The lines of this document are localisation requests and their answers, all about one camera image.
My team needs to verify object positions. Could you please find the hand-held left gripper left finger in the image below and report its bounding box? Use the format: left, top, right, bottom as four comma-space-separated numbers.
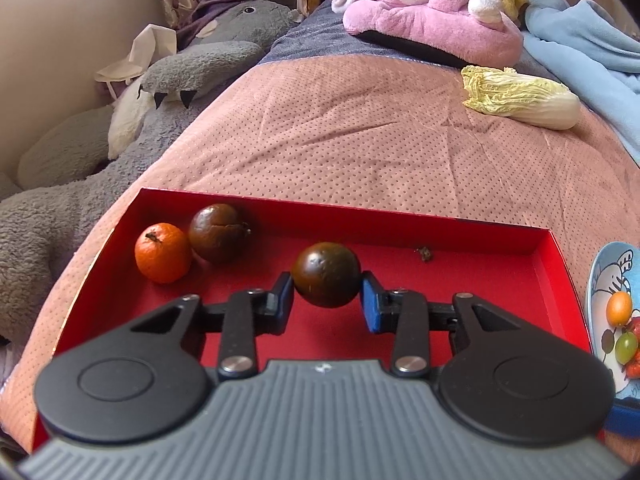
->
127, 272, 296, 378

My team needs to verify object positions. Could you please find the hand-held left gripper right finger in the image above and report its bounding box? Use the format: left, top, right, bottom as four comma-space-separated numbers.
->
360, 270, 518, 378

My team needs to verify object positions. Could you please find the dark brown round fruit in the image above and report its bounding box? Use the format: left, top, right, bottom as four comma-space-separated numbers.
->
292, 241, 362, 309
188, 203, 251, 264

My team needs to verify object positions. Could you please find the red tray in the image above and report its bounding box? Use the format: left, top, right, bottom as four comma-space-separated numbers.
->
31, 187, 592, 453

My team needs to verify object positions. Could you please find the blue cartoon tiger plate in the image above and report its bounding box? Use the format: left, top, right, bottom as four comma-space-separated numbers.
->
584, 241, 640, 436

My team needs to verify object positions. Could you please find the small orange tomato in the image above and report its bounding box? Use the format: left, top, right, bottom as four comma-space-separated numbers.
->
606, 291, 633, 327

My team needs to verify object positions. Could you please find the orange tangerine with stem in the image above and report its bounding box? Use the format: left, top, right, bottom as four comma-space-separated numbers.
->
134, 222, 193, 284

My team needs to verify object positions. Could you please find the pink dotted bedspread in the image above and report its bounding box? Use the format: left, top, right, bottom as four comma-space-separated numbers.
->
0, 55, 640, 456

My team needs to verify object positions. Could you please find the grey plush toy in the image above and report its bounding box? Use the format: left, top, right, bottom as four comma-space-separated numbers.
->
0, 0, 296, 346

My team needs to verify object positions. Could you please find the napa cabbage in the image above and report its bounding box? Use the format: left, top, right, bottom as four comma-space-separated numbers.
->
461, 66, 582, 131

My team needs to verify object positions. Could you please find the grey bed sheet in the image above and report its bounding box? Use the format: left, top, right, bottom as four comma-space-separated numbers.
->
257, 0, 471, 68

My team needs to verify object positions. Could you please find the pink plush toy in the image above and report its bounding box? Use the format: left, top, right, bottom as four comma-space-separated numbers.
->
331, 0, 525, 68

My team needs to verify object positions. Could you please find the light blue blanket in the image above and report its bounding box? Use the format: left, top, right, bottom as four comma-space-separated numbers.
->
520, 0, 640, 168

